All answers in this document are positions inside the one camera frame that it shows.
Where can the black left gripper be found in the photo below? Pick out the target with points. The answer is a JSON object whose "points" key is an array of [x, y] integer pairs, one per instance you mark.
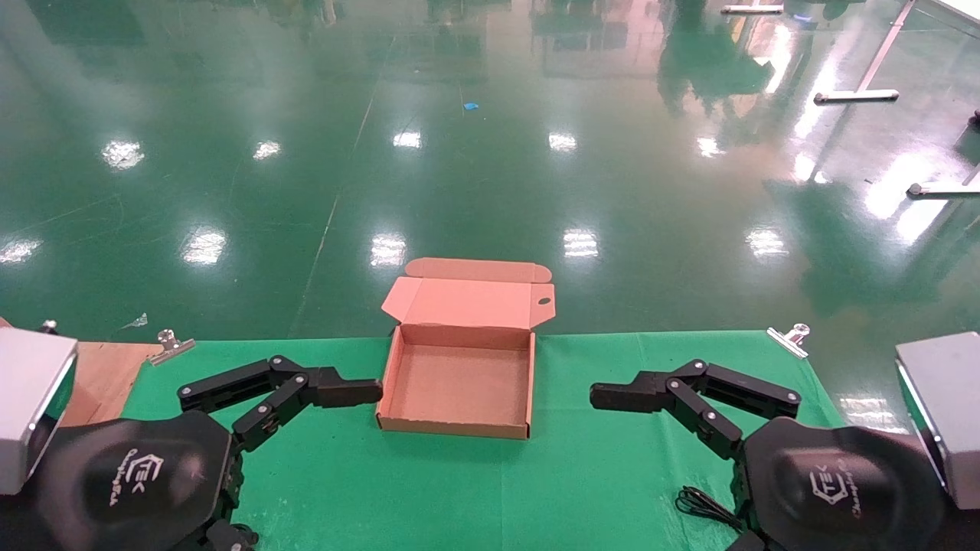
{"points": [[130, 474]]}

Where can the silver metal binder clip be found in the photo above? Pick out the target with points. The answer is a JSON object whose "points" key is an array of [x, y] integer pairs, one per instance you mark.
{"points": [[171, 346], [788, 340]]}

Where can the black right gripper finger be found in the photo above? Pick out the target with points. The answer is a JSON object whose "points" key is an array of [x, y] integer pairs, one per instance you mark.
{"points": [[624, 396]]}

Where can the white table leg with pole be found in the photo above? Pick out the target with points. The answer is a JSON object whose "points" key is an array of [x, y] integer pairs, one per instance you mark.
{"points": [[857, 96]]}

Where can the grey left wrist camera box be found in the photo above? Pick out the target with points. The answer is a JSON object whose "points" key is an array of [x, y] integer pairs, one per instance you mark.
{"points": [[31, 398]]}

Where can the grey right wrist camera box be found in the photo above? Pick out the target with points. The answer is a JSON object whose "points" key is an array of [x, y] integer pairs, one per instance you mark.
{"points": [[945, 413]]}

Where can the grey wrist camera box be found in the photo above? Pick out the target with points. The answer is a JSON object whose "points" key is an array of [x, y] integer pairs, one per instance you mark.
{"points": [[31, 398], [945, 413]]}

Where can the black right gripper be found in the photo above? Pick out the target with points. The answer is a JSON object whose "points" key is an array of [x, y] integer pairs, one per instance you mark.
{"points": [[834, 490]]}

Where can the white scrap of plastic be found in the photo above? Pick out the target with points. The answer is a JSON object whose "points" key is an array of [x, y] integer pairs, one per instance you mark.
{"points": [[138, 321]]}

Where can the short white table foot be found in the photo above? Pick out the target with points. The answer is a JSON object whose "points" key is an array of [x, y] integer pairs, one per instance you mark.
{"points": [[754, 9]]}

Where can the white table top edge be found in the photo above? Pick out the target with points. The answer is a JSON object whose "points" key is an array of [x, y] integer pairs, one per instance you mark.
{"points": [[966, 8]]}

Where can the white table foot with cap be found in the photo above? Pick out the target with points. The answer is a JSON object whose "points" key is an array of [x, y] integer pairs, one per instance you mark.
{"points": [[945, 189]]}

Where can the open brown cardboard box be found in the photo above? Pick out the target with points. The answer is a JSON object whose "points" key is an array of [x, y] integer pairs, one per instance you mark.
{"points": [[459, 383]]}

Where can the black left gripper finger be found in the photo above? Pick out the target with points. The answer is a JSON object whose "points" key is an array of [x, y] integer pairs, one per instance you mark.
{"points": [[344, 390]]}

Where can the green table cloth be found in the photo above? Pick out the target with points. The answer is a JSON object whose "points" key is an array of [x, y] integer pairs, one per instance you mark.
{"points": [[582, 474]]}

